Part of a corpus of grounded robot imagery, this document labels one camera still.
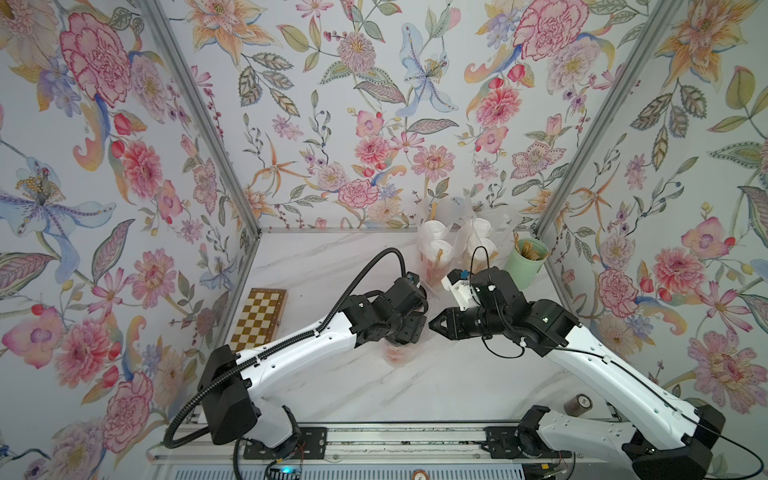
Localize black corrugated cable conduit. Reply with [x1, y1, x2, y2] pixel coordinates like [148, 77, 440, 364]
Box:
[163, 247, 408, 450]

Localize black lid red cup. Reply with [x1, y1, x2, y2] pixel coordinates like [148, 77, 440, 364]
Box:
[383, 342, 412, 367]

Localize wooden stir sticks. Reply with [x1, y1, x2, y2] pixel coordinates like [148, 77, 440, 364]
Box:
[514, 232, 546, 261]

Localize white lid red back cup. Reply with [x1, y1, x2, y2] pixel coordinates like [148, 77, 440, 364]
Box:
[422, 240, 453, 287]

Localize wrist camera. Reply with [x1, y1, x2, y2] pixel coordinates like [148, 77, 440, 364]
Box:
[402, 272, 420, 291]
[440, 267, 519, 311]

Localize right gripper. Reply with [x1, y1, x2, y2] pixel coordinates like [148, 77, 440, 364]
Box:
[428, 308, 512, 342]

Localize white lid red cup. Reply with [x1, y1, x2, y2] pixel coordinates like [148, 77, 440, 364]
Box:
[417, 220, 449, 243]
[422, 240, 453, 287]

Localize white lid floral cup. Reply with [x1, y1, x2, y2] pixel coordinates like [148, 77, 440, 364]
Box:
[467, 218, 493, 241]

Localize wooden chessboard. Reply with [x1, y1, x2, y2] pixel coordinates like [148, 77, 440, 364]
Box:
[228, 288, 287, 352]

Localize white lid beige cup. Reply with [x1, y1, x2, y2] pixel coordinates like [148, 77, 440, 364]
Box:
[464, 238, 498, 273]

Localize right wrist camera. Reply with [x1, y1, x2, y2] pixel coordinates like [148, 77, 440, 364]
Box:
[440, 267, 519, 311]

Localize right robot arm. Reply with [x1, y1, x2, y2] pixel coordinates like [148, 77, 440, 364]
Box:
[429, 267, 725, 479]

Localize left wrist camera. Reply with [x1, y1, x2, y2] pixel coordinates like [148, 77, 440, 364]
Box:
[402, 272, 420, 291]

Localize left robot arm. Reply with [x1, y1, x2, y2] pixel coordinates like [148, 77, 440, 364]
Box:
[198, 276, 428, 449]

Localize green cup holder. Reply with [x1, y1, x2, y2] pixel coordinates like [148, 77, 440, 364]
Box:
[504, 238, 550, 290]

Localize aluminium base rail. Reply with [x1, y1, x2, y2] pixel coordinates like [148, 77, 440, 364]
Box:
[146, 421, 661, 466]

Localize clear plastic bag pile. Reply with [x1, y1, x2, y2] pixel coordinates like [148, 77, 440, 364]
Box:
[415, 196, 461, 290]

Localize clear plastic carrier bag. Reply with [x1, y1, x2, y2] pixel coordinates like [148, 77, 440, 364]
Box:
[457, 198, 522, 273]

